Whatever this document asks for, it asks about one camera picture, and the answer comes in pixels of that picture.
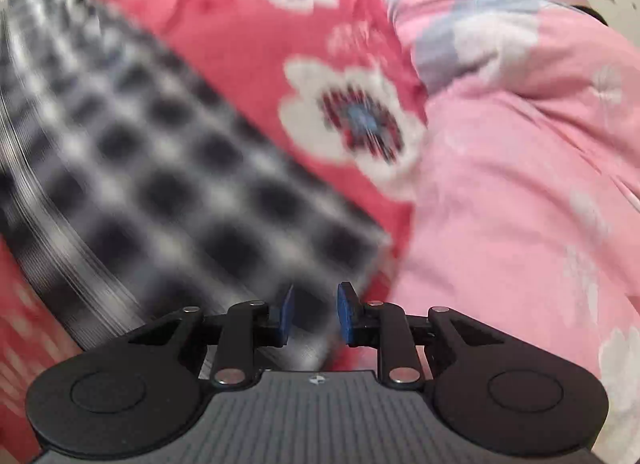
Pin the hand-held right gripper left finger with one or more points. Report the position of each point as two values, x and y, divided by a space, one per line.
286 316

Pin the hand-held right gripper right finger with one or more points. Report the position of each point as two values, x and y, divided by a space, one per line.
345 314

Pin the black white plaid shirt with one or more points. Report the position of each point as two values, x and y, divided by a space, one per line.
175 169

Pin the pink grey floral quilt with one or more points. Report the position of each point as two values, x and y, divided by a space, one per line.
500 169

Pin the red floral blanket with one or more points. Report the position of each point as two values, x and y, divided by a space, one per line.
250 34

